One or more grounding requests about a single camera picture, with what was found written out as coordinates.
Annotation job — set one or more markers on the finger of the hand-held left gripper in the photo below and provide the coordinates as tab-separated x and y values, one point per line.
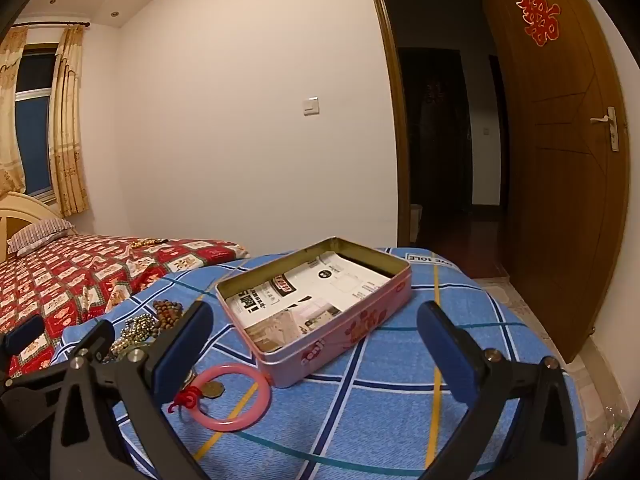
97	340
22	335

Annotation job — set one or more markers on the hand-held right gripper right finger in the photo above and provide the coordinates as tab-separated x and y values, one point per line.
445	342

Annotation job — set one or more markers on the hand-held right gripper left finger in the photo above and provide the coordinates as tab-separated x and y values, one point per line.
185	347

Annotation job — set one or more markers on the pink bangle with red knot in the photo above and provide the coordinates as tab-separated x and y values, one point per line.
264	397

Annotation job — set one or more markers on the pink floral tin box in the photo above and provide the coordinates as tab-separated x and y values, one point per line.
350	332

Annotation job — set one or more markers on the red printed bedspread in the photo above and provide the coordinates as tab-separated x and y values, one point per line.
75	280

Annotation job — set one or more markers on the blue plaid blanket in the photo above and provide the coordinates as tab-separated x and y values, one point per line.
400	410

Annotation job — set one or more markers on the white packet with dark print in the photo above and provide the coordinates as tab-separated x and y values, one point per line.
260	302

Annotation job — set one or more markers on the striped pillow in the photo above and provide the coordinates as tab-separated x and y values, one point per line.
40	235

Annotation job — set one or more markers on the cream wooden headboard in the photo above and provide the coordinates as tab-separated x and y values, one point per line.
20	210

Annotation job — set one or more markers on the brown wooden door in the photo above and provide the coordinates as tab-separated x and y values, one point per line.
550	210

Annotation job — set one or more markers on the clear plastic bag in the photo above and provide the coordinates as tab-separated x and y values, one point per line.
610	430

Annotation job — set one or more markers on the window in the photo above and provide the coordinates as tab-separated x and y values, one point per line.
35	135

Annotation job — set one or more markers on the beige patterned curtain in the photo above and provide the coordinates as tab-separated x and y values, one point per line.
10	110
67	120

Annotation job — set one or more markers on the curtain rod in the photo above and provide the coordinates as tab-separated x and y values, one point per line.
50	22

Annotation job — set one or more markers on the red paper door decoration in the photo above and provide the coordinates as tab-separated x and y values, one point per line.
539	15

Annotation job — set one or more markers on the brown door frame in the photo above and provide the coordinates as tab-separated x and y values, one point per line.
395	110

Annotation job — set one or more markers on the white light switch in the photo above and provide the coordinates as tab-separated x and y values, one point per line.
311	106

